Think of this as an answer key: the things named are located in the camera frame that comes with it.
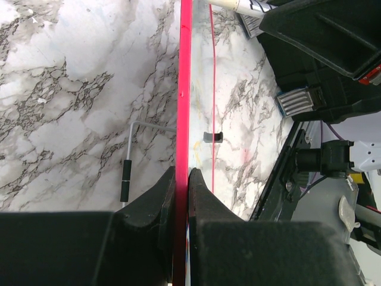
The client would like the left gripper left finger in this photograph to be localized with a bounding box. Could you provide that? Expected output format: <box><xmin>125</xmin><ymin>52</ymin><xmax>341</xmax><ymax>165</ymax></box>
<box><xmin>1</xmin><ymin>167</ymin><xmax>175</xmax><ymax>285</ymax></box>

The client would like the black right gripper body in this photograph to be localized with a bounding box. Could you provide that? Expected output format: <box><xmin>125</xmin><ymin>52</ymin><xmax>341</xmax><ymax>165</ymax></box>
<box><xmin>257</xmin><ymin>32</ymin><xmax>381</xmax><ymax>125</ymax></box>

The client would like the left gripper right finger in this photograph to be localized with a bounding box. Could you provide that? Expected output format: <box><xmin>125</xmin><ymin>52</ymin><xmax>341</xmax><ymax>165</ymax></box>
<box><xmin>187</xmin><ymin>168</ymin><xmax>365</xmax><ymax>285</ymax></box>

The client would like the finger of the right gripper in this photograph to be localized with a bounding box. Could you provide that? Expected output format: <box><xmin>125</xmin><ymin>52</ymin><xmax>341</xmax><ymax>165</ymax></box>
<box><xmin>260</xmin><ymin>1</ymin><xmax>380</xmax><ymax>80</ymax></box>

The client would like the pink framed whiteboard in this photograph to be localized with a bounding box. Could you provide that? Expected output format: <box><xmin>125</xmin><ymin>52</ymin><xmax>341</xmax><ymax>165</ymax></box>
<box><xmin>117</xmin><ymin>0</ymin><xmax>224</xmax><ymax>286</ymax></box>

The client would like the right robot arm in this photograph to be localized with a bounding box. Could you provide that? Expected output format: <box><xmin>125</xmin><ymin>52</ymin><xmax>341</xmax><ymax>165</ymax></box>
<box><xmin>251</xmin><ymin>1</ymin><xmax>380</xmax><ymax>220</ymax></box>

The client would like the black plastic toolbox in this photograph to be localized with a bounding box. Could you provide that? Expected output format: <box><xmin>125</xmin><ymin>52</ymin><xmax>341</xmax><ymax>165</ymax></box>
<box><xmin>240</xmin><ymin>14</ymin><xmax>319</xmax><ymax>117</ymax></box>

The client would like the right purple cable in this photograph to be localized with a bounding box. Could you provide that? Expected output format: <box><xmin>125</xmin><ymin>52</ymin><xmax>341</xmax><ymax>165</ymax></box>
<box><xmin>300</xmin><ymin>120</ymin><xmax>343</xmax><ymax>194</ymax></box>

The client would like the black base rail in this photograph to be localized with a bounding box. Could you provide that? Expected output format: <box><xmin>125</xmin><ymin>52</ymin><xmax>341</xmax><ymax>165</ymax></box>
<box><xmin>249</xmin><ymin>122</ymin><xmax>311</xmax><ymax>221</ymax></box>

